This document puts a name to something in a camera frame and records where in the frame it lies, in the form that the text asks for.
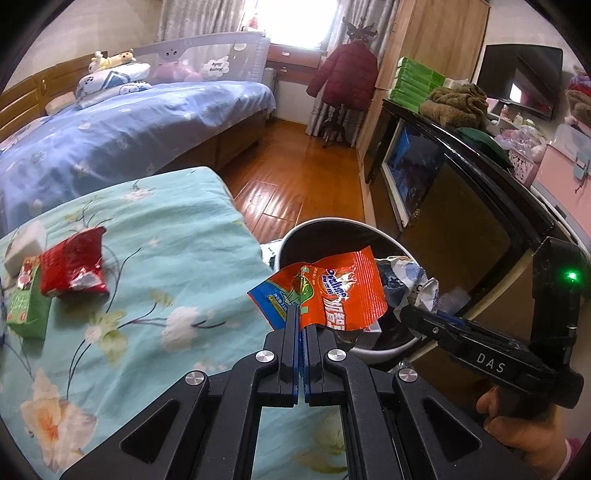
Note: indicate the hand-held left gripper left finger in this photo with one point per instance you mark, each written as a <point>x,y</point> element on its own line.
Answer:
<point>292,369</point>

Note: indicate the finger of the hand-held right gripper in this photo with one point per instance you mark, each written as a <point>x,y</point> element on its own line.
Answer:
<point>455,319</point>
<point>429,325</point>

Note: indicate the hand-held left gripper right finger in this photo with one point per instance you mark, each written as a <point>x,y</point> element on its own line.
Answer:
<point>309,374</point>

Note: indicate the blue white plastic wrapper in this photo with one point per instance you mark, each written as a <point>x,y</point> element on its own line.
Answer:
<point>411,277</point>

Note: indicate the orange blue snack wrapper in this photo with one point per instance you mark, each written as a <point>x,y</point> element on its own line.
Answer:
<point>341,295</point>

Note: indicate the white round bin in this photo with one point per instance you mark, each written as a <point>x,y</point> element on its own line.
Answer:
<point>323,242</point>

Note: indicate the person's right hand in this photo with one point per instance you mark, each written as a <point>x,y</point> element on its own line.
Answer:
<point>531,438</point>

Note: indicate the black glossy cabinet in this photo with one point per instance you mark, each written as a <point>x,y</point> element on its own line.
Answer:
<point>480,159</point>

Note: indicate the lilac perforated basket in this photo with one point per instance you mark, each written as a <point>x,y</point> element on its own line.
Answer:
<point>524,168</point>

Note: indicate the pink storage box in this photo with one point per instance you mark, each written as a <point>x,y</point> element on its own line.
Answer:
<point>563,184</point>

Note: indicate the dark green cloth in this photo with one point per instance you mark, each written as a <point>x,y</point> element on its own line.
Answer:
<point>485,141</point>

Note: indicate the white desk organizer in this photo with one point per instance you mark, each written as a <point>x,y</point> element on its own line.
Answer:
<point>505,115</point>

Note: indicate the brown fluffy towel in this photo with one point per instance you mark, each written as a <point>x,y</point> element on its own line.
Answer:
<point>455,104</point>

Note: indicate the dark wooden coat rack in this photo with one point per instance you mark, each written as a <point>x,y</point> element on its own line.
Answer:
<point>334,124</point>

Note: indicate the wooden bed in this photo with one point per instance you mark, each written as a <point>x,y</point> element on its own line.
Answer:
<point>231,138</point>

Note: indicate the stack of green boxes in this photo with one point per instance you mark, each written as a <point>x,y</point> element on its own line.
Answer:
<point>413,83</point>

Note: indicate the red snack packet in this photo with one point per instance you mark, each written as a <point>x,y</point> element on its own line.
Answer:
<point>69,265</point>

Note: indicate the black flat television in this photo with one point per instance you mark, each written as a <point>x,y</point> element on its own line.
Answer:
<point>508,69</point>

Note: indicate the red padded jacket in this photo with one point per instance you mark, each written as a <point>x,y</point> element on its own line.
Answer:
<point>344,74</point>

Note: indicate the red green drink carton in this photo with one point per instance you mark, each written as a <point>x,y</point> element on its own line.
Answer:
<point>27,309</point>

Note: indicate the tall wooden cabinet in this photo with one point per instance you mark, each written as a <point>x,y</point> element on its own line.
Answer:
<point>438,32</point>

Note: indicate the blue floral bedspread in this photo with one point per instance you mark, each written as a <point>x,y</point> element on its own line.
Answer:
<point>138,124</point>

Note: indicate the wooden window desk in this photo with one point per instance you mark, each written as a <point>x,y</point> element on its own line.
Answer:
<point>291,55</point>

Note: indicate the pink plush toy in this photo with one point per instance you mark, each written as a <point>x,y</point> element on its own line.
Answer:
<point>178,73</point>

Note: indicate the grey patterned curtain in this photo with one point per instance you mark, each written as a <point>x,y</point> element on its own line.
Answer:
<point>198,18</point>
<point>339,9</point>

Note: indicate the bright window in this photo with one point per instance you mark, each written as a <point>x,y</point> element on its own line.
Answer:
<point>291,23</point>

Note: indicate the folded white blue blanket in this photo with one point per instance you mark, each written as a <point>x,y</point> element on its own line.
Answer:
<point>111,81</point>

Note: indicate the beige pillow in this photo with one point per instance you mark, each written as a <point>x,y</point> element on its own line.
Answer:
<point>60,102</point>

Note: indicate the yellow white plush toy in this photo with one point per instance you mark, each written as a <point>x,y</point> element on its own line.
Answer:
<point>115,60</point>

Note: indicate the blue print pillow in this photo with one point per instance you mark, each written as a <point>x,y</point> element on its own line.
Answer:
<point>21,136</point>

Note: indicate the grey bed guard rail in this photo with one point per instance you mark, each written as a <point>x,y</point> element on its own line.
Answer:
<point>194,50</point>

